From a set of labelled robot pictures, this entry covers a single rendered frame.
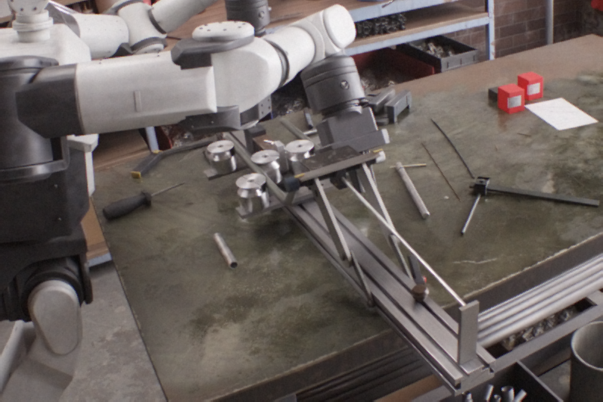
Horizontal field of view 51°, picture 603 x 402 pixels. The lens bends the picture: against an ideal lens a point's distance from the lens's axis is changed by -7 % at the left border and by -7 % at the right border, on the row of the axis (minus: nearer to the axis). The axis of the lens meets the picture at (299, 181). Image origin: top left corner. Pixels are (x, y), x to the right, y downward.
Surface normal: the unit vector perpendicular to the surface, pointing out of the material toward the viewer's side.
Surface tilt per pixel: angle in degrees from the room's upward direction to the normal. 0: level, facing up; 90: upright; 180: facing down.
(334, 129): 60
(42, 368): 106
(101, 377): 0
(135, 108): 95
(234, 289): 0
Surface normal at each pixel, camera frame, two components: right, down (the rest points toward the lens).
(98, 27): 0.78, -0.40
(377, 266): -0.11, -0.87
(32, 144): 0.79, -0.02
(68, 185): 0.88, 0.33
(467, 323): 0.40, 0.40
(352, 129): 0.29, -0.10
